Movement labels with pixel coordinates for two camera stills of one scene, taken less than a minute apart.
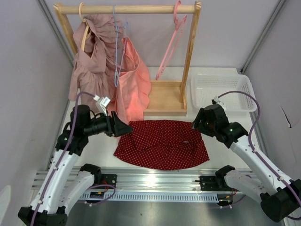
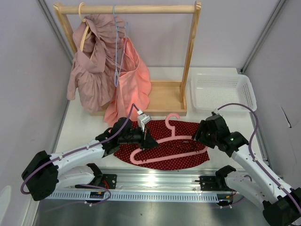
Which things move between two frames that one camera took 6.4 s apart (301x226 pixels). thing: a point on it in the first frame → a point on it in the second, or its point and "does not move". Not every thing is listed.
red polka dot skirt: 162,144 does not move
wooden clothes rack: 167,98 does not move
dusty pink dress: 98,39 does not move
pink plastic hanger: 179,26 → 173,136
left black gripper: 114,126 → 148,140
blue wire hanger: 126,27 does not move
